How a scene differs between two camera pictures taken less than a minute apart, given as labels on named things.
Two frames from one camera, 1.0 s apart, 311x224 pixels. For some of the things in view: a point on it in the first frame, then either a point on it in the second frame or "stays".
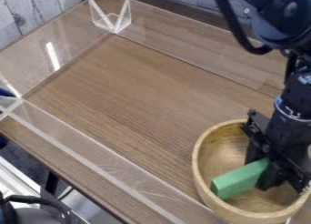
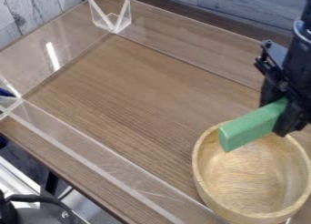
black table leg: [51, 182] stays
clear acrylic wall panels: [109, 92] stays
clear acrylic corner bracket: [114, 22] stays
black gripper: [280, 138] to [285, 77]
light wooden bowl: [220, 153] stays
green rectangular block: [241, 180] to [250, 126]
